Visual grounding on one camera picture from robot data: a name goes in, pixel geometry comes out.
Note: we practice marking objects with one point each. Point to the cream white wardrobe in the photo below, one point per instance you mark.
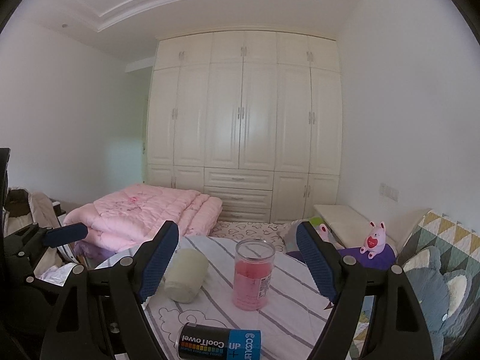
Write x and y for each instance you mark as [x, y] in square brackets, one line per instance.
[252, 117]

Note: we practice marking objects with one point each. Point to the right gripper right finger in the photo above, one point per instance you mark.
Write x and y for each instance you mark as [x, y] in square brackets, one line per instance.
[396, 329]

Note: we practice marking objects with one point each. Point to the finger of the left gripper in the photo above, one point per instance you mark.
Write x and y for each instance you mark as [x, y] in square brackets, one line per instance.
[65, 235]

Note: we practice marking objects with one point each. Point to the geometric patterned quilt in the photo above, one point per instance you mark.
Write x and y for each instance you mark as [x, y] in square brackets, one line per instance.
[459, 249]

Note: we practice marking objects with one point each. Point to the right pink plush bunny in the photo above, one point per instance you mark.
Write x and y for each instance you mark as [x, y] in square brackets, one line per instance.
[375, 242]

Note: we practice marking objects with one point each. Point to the purple pillow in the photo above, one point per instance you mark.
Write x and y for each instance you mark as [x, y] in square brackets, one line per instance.
[381, 261]

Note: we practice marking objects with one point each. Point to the white pink folded cloth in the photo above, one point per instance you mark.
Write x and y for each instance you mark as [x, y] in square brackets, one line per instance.
[57, 275]

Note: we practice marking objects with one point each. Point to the pale green frosted cup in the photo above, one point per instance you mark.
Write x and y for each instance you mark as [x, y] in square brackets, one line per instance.
[185, 275]

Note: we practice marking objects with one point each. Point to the clear jar with pink label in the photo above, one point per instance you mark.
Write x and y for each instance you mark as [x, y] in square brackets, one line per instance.
[254, 262]

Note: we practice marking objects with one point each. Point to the striped quilted table cover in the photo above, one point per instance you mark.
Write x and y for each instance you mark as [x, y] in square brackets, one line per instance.
[290, 322]

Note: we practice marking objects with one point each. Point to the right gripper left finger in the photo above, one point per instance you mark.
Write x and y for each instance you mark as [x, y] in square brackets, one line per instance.
[99, 313]

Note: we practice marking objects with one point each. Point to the heart patterned bed sheet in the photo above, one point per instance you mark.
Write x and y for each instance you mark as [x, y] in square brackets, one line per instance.
[274, 233]

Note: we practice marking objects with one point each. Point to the beige clothes pile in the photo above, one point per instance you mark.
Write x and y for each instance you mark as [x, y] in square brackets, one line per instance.
[24, 208]

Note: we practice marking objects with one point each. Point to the blue grey plush toy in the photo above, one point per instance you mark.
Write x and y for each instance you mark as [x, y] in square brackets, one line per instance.
[442, 297]

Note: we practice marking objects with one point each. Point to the folded pink quilt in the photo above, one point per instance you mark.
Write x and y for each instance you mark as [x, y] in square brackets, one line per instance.
[134, 215]

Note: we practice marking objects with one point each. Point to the white bedside board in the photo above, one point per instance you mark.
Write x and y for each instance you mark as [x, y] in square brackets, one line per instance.
[347, 226]

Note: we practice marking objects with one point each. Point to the wall socket plate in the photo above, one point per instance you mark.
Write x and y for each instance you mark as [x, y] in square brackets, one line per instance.
[389, 192]

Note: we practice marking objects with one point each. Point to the purple folded blanket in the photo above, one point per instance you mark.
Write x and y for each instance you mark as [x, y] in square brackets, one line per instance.
[93, 253]

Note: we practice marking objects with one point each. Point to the black and blue can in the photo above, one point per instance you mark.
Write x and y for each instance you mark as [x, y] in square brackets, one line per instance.
[195, 341]

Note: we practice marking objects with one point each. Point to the grey green pillow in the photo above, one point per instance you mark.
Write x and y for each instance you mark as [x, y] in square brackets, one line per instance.
[319, 225]

